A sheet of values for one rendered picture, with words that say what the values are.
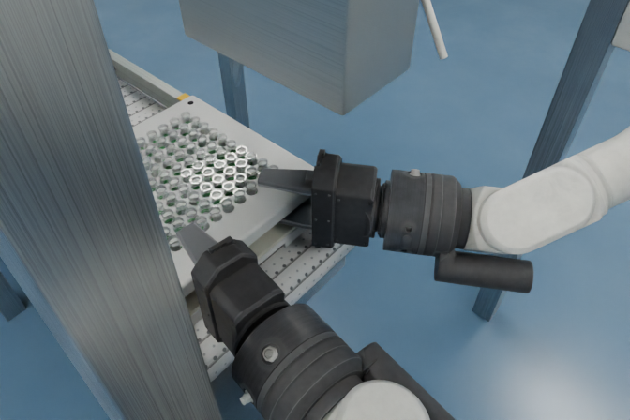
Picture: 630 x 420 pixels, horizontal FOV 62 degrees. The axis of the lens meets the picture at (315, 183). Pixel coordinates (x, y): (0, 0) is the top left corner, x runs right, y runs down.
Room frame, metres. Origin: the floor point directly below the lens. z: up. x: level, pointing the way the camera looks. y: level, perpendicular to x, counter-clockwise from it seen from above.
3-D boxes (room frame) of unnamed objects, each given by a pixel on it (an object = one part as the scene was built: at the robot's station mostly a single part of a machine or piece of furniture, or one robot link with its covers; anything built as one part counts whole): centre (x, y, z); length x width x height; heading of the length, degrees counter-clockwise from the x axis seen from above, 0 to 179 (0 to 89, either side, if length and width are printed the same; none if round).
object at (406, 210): (0.39, -0.06, 1.00); 0.12 x 0.10 x 0.13; 81
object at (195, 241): (0.31, 0.11, 1.03); 0.06 x 0.03 x 0.02; 41
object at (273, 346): (0.24, 0.05, 1.00); 0.12 x 0.10 x 0.13; 41
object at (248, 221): (0.43, 0.16, 0.99); 0.25 x 0.24 x 0.02; 139
